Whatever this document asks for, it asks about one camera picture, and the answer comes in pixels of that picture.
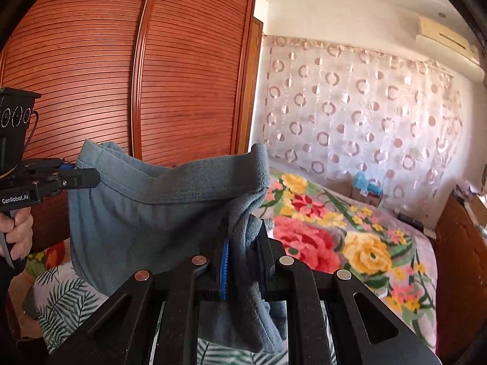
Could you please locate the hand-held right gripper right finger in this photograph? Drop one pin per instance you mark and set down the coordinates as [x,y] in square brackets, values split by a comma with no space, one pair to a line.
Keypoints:
[270,268]

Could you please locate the blue and white box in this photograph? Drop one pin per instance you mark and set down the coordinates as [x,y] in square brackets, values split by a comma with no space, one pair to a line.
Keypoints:
[365,188]

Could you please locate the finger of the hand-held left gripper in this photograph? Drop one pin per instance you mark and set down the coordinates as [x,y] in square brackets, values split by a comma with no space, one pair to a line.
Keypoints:
[67,167]
[81,178]

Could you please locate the person's left hand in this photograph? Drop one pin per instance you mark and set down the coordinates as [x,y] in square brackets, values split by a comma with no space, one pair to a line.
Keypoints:
[19,235]

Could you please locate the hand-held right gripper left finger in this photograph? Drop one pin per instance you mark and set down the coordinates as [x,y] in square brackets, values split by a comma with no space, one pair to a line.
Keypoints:
[224,270]

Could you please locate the floral blanket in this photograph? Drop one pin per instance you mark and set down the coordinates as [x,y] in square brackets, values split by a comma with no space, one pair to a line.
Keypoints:
[361,258]

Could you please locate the sheer curtain with circles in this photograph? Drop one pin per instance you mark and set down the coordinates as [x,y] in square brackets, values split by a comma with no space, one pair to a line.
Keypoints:
[361,121]

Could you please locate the palm leaf print bed sheet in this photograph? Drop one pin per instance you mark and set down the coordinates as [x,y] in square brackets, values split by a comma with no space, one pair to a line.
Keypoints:
[64,304]

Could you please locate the wall air conditioner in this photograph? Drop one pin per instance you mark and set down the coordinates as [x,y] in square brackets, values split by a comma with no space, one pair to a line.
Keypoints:
[445,34]

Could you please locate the wooden cabinet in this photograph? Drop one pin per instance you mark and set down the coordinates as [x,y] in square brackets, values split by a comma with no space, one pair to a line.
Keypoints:
[456,273]

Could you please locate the wooden slatted wardrobe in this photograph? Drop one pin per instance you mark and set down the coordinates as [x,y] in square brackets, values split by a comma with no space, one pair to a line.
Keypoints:
[95,64]

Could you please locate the grey-blue pants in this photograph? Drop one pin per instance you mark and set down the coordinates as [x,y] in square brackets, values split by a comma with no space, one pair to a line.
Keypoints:
[152,216]

